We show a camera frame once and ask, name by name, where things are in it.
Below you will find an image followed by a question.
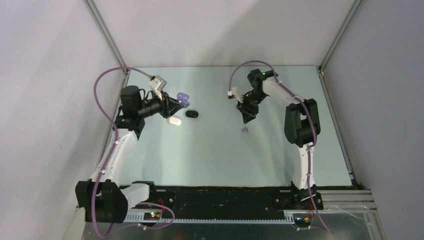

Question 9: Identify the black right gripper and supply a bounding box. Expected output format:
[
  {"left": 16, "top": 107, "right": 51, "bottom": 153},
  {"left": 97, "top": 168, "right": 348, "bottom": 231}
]
[{"left": 236, "top": 90, "right": 268, "bottom": 124}]

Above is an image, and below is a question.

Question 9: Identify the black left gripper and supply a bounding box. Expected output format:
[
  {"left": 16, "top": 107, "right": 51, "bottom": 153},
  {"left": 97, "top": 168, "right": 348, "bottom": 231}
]
[{"left": 137, "top": 89, "right": 184, "bottom": 119}]

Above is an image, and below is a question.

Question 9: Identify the purple earbud charging case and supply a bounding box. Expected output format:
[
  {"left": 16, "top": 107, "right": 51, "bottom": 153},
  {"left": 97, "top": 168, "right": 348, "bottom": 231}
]
[{"left": 176, "top": 92, "right": 190, "bottom": 108}]

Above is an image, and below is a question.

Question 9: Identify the white earbud charging case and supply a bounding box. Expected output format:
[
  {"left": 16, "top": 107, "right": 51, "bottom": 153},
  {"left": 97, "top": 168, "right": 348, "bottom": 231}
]
[{"left": 168, "top": 116, "right": 182, "bottom": 126}]

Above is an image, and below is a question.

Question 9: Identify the black earbud charging case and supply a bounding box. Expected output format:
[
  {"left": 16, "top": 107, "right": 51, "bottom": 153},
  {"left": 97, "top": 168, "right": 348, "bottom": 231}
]
[{"left": 185, "top": 110, "right": 199, "bottom": 119}]

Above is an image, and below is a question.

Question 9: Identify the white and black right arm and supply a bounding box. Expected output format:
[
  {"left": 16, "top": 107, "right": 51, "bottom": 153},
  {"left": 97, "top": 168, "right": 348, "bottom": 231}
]
[{"left": 227, "top": 69, "right": 321, "bottom": 209}]

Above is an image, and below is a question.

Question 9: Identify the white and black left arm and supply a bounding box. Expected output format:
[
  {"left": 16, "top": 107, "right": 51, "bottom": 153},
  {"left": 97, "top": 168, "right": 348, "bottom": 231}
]
[{"left": 75, "top": 85, "right": 189, "bottom": 224}]

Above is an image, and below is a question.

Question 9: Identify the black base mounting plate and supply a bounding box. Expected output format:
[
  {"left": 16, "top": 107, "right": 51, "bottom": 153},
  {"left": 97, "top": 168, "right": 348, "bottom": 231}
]
[{"left": 133, "top": 185, "right": 324, "bottom": 222}]

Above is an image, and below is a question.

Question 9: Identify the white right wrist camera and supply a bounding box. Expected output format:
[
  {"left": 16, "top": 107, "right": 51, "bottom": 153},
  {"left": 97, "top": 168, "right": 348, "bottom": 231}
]
[{"left": 227, "top": 87, "right": 244, "bottom": 103}]

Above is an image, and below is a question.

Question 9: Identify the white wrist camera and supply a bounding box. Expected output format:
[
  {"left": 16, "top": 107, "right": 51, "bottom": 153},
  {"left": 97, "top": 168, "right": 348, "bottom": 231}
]
[
  {"left": 227, "top": 87, "right": 244, "bottom": 103},
  {"left": 148, "top": 75, "right": 167, "bottom": 101}
]

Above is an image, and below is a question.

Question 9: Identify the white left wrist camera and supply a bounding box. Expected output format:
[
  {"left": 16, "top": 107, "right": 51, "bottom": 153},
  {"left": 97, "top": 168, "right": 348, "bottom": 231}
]
[{"left": 148, "top": 75, "right": 167, "bottom": 101}]

